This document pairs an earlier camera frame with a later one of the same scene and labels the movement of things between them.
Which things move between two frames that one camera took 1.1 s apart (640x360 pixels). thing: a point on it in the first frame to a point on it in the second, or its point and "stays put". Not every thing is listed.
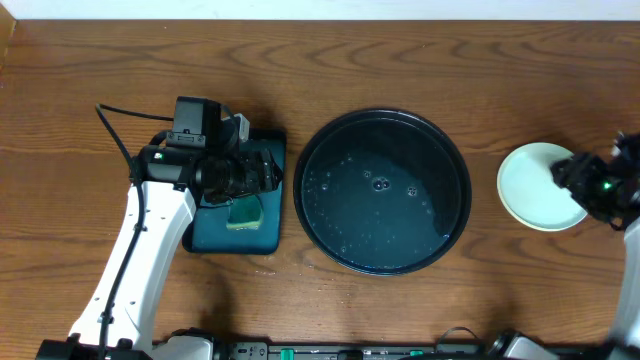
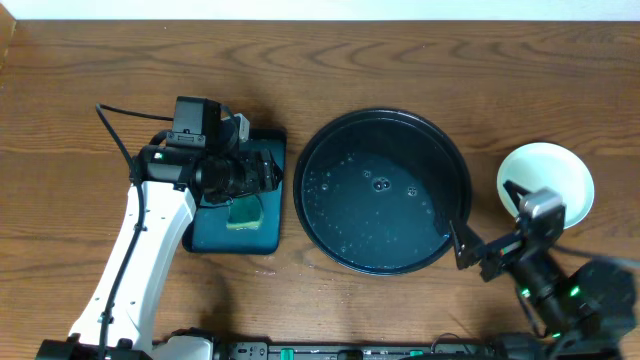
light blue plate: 531,195 stays put
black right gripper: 577,175 to 502,251
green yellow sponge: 245,213 stays put
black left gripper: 267,172 stays put
